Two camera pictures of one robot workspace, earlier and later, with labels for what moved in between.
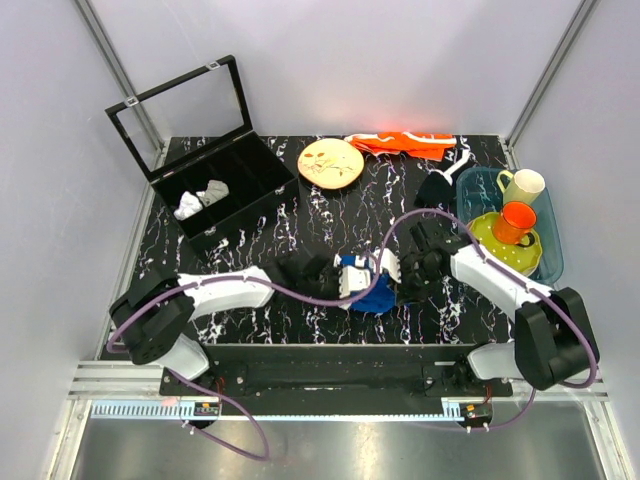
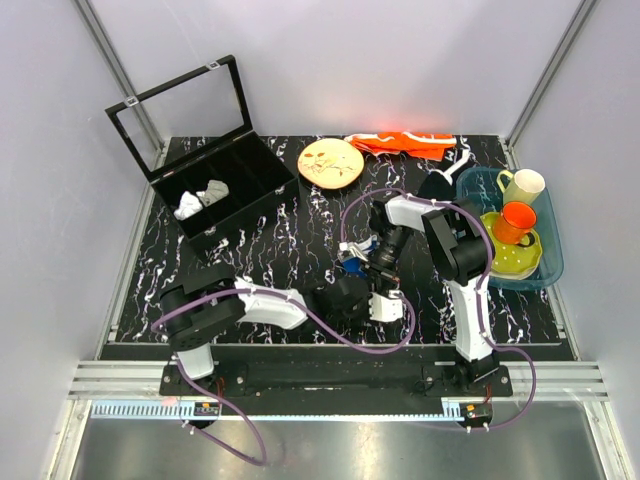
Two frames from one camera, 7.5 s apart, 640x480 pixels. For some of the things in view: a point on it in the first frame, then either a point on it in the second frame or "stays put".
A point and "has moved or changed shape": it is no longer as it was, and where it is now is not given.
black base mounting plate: (334, 375) stays put
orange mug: (514, 224) stays put
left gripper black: (335, 274) → (363, 318)
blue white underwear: (381, 296) has moved or changed shape
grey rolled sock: (215, 190) stays put
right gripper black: (407, 294) → (382, 268)
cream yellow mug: (524, 185) stays put
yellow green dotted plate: (523, 259) stays put
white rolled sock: (189, 206) stays put
